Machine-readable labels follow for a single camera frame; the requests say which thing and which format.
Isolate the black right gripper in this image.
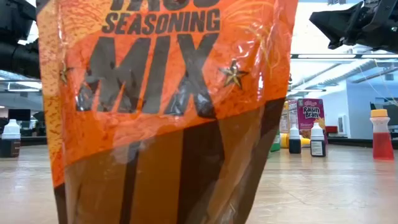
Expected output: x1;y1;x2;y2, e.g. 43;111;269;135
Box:
309;0;398;54

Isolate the black aluminium table frame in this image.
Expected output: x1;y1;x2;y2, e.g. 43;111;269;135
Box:
0;135;398;149

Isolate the yellow Corn Pops cereal box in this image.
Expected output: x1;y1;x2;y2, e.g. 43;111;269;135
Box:
279;101;311;149

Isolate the orange taco seasoning mix packet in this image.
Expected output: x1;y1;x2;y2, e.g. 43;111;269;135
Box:
35;0;299;224

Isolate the green Apple Jacks cereal box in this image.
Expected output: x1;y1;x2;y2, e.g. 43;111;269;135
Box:
269;129;281;152

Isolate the small dark bottle white cap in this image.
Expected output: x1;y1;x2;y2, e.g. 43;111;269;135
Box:
289;124;302;154
310;122;326;157
0;119;22;158

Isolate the purple Raisin Bran cereal box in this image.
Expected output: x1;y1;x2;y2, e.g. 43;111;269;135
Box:
288;98;328;144

